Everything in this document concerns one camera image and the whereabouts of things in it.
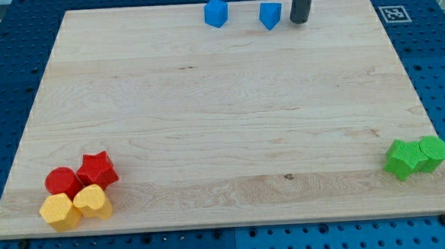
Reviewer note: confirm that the red cylinder block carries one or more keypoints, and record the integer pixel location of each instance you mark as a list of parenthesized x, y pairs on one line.
[(63, 181)]

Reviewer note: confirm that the red star block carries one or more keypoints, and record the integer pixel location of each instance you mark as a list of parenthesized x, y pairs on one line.
[(97, 169)]

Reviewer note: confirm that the yellow heart block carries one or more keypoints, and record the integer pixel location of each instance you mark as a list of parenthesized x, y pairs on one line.
[(92, 202)]

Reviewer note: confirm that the white fiducial marker tag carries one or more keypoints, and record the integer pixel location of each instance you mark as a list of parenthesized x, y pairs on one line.
[(394, 14)]

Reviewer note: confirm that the yellow hexagon block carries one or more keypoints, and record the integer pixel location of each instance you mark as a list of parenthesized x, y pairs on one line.
[(59, 212)]

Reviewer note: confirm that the light wooden board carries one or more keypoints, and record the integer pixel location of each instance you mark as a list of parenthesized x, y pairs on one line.
[(232, 126)]

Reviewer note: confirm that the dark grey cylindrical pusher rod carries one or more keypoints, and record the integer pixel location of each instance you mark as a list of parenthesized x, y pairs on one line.
[(299, 12)]

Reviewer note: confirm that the blue triangle block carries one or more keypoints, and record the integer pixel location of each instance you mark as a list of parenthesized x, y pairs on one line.
[(270, 14)]

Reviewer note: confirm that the green star block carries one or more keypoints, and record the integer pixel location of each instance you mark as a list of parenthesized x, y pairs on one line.
[(404, 158)]

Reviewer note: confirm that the green cylinder block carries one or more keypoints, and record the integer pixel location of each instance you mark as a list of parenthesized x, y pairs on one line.
[(434, 148)]

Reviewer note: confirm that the blue cube block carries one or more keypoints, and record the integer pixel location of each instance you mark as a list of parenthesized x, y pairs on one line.
[(215, 13)]

